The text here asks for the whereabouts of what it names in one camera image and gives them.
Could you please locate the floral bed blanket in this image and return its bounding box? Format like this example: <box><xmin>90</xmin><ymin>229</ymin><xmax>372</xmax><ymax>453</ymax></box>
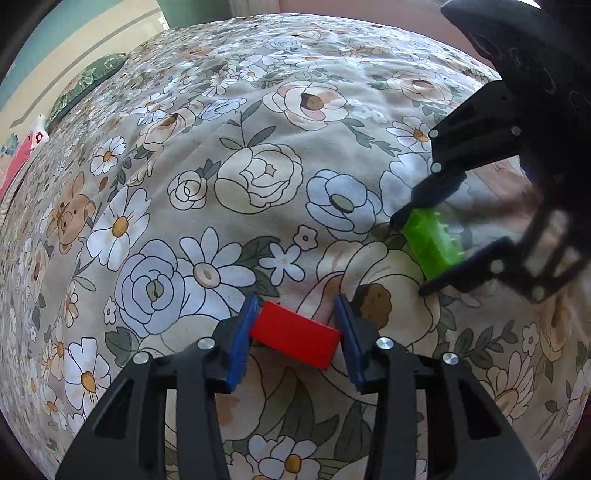
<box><xmin>0</xmin><ymin>11</ymin><xmax>591</xmax><ymax>480</ymax></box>

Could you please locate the cream curtain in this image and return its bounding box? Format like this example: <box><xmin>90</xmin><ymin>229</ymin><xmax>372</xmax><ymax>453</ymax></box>
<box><xmin>228</xmin><ymin>0</ymin><xmax>280</xmax><ymax>17</ymax></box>

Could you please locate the red toy block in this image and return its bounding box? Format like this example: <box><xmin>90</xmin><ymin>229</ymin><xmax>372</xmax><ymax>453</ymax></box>
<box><xmin>249</xmin><ymin>301</ymin><xmax>341</xmax><ymax>370</ymax></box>

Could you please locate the pink and white pillow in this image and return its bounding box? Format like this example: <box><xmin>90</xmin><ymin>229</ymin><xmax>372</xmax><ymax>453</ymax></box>
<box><xmin>0</xmin><ymin>115</ymin><xmax>51</xmax><ymax>199</ymax></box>

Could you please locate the beige wooden bed headboard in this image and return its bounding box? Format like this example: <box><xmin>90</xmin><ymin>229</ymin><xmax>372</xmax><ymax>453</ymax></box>
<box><xmin>0</xmin><ymin>0</ymin><xmax>172</xmax><ymax>139</ymax></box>

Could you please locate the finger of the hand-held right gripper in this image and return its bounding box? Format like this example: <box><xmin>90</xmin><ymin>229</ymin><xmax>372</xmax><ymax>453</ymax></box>
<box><xmin>419</xmin><ymin>207</ymin><xmax>588</xmax><ymax>304</ymax></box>
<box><xmin>390</xmin><ymin>80</ymin><xmax>523</xmax><ymax>228</ymax></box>

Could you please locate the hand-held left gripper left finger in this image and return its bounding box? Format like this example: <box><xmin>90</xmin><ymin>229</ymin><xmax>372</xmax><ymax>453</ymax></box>
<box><xmin>54</xmin><ymin>295</ymin><xmax>260</xmax><ymax>480</ymax></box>

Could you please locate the green studded toy block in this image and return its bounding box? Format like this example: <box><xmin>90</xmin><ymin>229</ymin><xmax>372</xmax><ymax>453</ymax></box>
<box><xmin>403</xmin><ymin>208</ymin><xmax>467</xmax><ymax>281</ymax></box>

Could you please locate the green floral pillow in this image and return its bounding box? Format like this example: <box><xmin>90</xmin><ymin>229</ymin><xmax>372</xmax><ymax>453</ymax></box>
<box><xmin>46</xmin><ymin>53</ymin><xmax>127</xmax><ymax>131</ymax></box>

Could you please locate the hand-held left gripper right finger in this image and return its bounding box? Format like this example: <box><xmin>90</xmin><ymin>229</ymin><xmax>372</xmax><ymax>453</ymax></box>
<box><xmin>333</xmin><ymin>294</ymin><xmax>541</xmax><ymax>480</ymax></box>

